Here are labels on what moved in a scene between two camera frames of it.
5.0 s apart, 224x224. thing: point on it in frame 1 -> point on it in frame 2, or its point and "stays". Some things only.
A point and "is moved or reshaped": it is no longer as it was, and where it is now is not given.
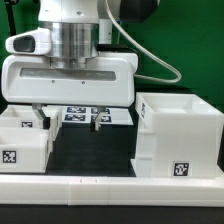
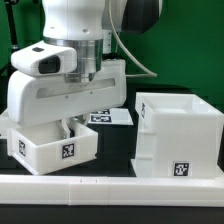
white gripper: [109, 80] -> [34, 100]
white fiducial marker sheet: [113, 115] stays
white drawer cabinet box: [179, 136] stays
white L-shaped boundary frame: [107, 190] stays
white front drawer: [25, 150] is moved or reshaped
